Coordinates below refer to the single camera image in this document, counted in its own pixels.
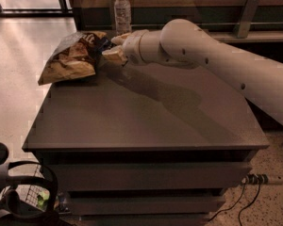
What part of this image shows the dark blue rxbar wrapper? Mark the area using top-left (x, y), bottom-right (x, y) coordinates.
top-left (99, 37), bottom-right (114, 52)

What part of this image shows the clear plastic water bottle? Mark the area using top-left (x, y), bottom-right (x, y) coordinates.
top-left (114, 0), bottom-right (132, 35)

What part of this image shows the upper grey drawer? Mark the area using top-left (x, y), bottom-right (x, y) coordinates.
top-left (49, 162), bottom-right (251, 191)

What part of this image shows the white power strip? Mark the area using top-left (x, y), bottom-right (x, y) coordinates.
top-left (241, 174), bottom-right (283, 185)

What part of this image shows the grey drawer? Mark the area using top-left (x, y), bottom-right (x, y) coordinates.
top-left (49, 162), bottom-right (251, 191)
top-left (68, 196), bottom-right (225, 216)

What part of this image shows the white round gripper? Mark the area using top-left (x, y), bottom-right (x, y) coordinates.
top-left (102, 29), bottom-right (148, 66)

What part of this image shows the grey metal shelf bracket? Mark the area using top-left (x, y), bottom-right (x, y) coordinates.
top-left (234, 0), bottom-right (260, 39)

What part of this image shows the black power cable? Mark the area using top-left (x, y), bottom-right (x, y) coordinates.
top-left (207, 182), bottom-right (262, 226)

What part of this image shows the lower grey drawer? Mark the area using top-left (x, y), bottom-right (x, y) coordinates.
top-left (68, 196), bottom-right (225, 216)

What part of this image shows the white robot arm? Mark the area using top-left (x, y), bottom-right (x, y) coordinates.
top-left (102, 19), bottom-right (283, 125)

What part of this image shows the wire mesh basket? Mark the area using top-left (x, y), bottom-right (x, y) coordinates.
top-left (25, 164), bottom-right (58, 212)

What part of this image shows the grey drawer cabinet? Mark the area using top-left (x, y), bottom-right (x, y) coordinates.
top-left (24, 64), bottom-right (268, 226)

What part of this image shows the brown chip bag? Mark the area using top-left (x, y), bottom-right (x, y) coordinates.
top-left (38, 31), bottom-right (107, 86)

